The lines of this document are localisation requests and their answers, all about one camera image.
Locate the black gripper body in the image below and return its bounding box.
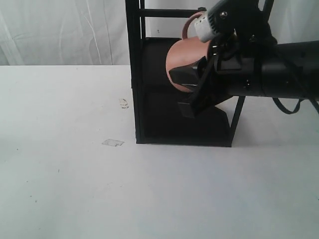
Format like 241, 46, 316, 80
191, 34, 262, 117

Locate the pink ceramic mug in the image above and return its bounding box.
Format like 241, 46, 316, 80
165, 11, 212, 93

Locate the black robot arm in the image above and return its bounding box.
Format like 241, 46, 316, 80
166, 35, 319, 118

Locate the black metal shelf rack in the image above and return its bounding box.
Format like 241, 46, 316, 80
125, 0, 275, 147

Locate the small tape scrap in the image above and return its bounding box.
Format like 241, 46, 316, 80
119, 99, 129, 109

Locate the clear tape piece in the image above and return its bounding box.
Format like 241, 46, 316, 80
102, 139, 124, 147

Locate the white backdrop curtain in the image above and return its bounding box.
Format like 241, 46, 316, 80
0, 0, 319, 65

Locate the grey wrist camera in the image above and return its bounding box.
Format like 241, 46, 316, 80
194, 0, 260, 43

